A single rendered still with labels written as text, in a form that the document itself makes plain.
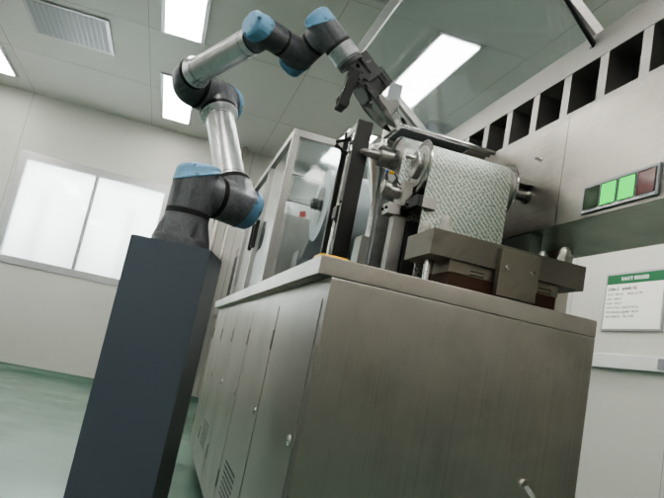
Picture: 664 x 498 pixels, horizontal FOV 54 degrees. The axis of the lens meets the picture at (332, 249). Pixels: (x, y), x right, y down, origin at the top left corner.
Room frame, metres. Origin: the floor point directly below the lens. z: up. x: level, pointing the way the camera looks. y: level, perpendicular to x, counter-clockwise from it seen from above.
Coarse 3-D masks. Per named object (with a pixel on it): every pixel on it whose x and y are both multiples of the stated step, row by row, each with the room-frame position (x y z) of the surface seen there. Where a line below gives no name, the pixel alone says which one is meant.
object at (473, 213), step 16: (432, 192) 1.62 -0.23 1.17; (448, 192) 1.63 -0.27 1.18; (464, 192) 1.64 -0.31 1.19; (480, 192) 1.65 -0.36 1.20; (448, 208) 1.63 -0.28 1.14; (464, 208) 1.64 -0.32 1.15; (480, 208) 1.65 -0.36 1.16; (496, 208) 1.67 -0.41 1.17; (432, 224) 1.63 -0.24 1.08; (464, 224) 1.65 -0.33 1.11; (480, 224) 1.66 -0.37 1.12; (496, 224) 1.67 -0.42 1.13; (496, 240) 1.67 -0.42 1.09
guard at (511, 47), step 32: (416, 0) 2.02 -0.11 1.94; (448, 0) 1.90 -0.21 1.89; (480, 0) 1.80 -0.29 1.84; (512, 0) 1.70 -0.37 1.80; (544, 0) 1.62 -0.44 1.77; (384, 32) 2.29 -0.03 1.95; (416, 32) 2.14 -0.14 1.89; (448, 32) 2.02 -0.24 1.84; (480, 32) 1.90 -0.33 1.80; (512, 32) 1.80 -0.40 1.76; (544, 32) 1.70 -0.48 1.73; (576, 32) 1.62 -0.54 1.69; (384, 64) 2.45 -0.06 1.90; (416, 64) 2.29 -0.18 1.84; (448, 64) 2.15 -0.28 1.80; (480, 64) 2.01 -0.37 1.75; (512, 64) 1.90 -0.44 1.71; (544, 64) 1.80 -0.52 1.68; (416, 96) 2.45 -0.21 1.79; (448, 96) 2.29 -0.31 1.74; (480, 96) 2.14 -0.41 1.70; (448, 128) 2.45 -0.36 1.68
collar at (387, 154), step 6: (384, 150) 1.88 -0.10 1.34; (390, 150) 1.89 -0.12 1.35; (396, 150) 1.90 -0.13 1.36; (384, 156) 1.88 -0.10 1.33; (390, 156) 1.89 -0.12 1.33; (396, 156) 1.89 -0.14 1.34; (378, 162) 1.90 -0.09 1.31; (384, 162) 1.89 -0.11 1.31; (390, 162) 1.89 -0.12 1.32; (396, 162) 1.90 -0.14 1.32; (390, 168) 1.92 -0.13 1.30
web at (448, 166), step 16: (416, 144) 1.87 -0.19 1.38; (448, 160) 1.63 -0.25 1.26; (464, 160) 1.65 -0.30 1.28; (480, 160) 1.67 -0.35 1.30; (384, 176) 1.99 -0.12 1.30; (400, 176) 1.85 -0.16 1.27; (432, 176) 1.62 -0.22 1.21; (448, 176) 1.63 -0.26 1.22; (464, 176) 1.64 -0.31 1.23; (480, 176) 1.65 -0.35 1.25; (496, 176) 1.66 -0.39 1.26; (496, 192) 1.66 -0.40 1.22; (384, 224) 2.00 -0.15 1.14; (384, 240) 2.00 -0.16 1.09
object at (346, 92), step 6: (348, 72) 1.61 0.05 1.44; (354, 72) 1.58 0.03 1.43; (348, 78) 1.58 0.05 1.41; (354, 78) 1.58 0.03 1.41; (348, 84) 1.58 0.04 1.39; (354, 84) 1.58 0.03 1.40; (342, 90) 1.59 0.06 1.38; (348, 90) 1.58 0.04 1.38; (342, 96) 1.57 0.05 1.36; (348, 96) 1.58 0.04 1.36; (336, 102) 1.59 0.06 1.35; (342, 102) 1.57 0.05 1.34; (348, 102) 1.58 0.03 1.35; (336, 108) 1.60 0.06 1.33; (342, 108) 1.59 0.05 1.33
